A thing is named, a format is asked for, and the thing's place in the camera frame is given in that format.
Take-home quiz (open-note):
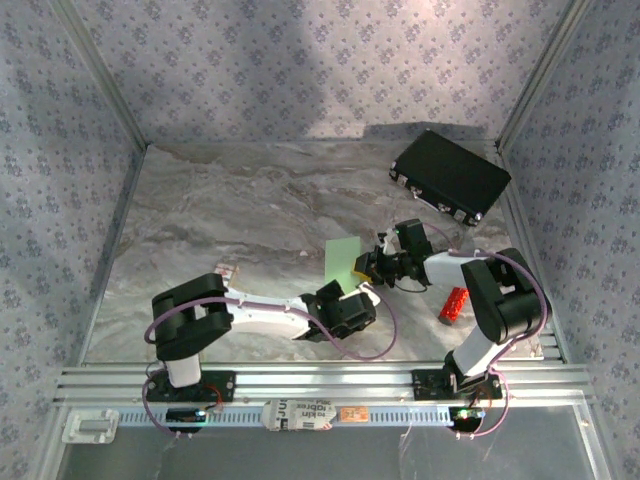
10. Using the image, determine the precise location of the black hard case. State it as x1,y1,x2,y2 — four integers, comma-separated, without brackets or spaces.
388,129,512,229

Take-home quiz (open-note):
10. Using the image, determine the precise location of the red glitter tube white cap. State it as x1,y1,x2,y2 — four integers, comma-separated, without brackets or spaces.
438,286,470,326

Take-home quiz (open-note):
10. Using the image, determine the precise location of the slotted grey cable duct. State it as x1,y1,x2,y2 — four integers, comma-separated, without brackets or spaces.
117,407,451,429

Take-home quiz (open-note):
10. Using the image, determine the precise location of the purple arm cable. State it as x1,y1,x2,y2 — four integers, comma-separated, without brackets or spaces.
141,283,399,441
422,222,553,441

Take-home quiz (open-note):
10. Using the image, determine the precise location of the light green paper sheet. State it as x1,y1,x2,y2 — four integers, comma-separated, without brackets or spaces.
323,235,362,296

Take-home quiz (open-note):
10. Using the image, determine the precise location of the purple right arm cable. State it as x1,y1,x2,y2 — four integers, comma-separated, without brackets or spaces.
422,222,553,441

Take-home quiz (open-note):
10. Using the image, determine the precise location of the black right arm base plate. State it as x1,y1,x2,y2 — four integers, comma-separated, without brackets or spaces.
410,368,503,401

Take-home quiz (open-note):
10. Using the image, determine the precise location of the white plastic bracket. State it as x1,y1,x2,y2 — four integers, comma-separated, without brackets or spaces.
60,408,120,445

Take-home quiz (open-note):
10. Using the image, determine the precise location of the black left controller board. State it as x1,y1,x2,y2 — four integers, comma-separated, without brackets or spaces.
165,407,209,434

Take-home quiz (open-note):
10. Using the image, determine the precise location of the white printed paper roll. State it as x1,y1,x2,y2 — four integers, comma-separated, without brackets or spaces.
262,398,337,432

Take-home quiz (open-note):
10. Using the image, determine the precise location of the black right controller board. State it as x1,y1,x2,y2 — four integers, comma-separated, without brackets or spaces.
448,405,486,432

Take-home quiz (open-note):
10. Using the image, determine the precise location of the small beige card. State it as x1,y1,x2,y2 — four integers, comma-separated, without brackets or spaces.
214,262,240,290

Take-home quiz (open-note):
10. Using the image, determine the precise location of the aluminium mounting rail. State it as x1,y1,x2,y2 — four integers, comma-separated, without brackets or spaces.
52,363,599,407

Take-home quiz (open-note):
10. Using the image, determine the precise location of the aluminium corner post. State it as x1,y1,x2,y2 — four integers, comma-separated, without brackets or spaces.
49,0,152,149
494,0,596,151

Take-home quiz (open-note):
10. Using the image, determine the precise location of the aluminium table side rail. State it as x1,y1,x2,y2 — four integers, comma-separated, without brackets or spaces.
69,144,149,369
497,144,569,364

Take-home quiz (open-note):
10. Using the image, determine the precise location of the black controller board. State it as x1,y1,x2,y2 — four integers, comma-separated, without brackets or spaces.
448,405,486,432
165,407,209,434

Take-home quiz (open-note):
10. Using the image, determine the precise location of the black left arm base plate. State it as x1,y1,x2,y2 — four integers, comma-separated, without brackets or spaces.
144,369,237,404

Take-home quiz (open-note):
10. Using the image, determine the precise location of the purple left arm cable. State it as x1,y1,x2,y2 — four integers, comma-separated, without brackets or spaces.
141,283,399,441

